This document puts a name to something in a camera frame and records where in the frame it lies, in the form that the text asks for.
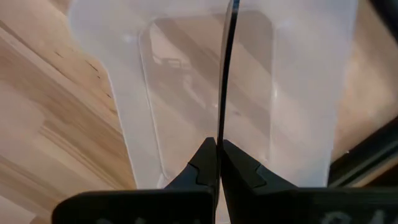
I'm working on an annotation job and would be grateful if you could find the black metal spoon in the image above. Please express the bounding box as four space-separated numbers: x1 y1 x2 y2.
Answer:
216 0 241 147

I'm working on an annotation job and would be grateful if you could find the black metal table frame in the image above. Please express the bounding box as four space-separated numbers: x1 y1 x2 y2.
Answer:
328 114 398 188

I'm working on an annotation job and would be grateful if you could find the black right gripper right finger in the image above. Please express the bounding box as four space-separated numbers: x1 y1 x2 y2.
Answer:
220 139 398 224

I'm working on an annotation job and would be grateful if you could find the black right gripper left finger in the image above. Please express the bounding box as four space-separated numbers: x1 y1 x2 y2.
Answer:
51 136 218 224

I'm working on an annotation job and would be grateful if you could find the clear plastic bin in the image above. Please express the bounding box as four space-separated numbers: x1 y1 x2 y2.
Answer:
67 0 359 191

